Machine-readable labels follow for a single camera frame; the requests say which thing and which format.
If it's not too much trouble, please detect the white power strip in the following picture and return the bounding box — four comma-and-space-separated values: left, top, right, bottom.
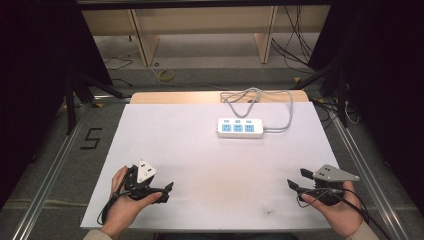
216, 117, 265, 139

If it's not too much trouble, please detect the black floor cables bundle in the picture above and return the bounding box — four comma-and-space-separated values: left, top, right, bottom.
270, 4, 322, 75

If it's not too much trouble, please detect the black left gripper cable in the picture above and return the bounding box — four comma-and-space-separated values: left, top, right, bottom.
96, 169, 135, 226

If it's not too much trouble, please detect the black curtain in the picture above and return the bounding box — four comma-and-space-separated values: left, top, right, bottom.
307, 0, 424, 204
0, 0, 114, 209

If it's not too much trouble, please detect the aluminium floor rail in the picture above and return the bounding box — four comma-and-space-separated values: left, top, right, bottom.
11, 102, 93, 240
329, 105, 412, 240

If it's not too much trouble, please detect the person's left hand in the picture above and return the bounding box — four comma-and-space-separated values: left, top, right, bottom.
100, 165, 164, 239

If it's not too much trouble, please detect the person's right hand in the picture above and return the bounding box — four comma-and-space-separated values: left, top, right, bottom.
301, 181, 365, 239

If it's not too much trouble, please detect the grey power strip cable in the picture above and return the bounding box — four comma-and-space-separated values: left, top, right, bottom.
219, 87, 295, 133

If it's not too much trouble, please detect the thin black floor cable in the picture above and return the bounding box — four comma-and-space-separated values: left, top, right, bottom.
102, 55, 135, 72

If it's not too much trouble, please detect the black metal stand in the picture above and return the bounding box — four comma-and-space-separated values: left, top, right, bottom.
292, 59, 352, 129
63, 70, 133, 136

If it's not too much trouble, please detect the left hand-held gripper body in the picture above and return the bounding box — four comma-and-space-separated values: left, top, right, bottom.
125, 159, 158, 201

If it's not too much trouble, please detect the yellow tape roll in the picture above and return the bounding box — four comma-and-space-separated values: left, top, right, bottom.
157, 69, 175, 83

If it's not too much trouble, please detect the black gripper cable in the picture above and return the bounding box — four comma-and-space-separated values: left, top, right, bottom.
96, 169, 135, 226
295, 187, 393, 240

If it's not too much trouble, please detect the wooden desk frame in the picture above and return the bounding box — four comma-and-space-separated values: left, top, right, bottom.
81, 4, 332, 68

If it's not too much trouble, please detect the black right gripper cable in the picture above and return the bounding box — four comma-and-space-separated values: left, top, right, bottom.
295, 187, 393, 240

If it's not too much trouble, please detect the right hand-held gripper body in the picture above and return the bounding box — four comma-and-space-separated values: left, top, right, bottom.
301, 163, 361, 207

